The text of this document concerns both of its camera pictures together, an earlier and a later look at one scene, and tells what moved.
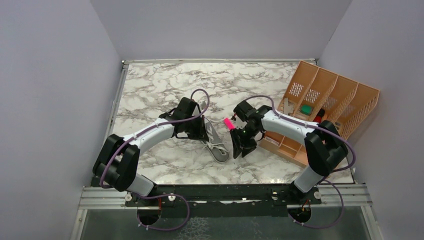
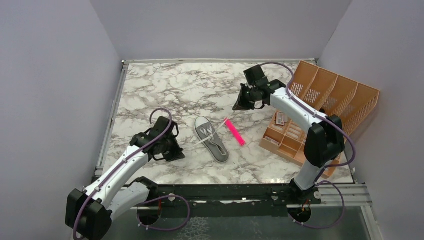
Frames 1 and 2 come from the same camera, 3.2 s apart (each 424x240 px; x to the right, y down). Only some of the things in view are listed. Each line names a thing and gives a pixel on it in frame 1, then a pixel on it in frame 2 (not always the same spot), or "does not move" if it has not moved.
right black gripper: x=237 y=142 -> x=241 y=104
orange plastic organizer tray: x=345 y=102 does not move
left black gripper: x=201 y=133 -> x=177 y=153
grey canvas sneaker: x=215 y=145 does not move
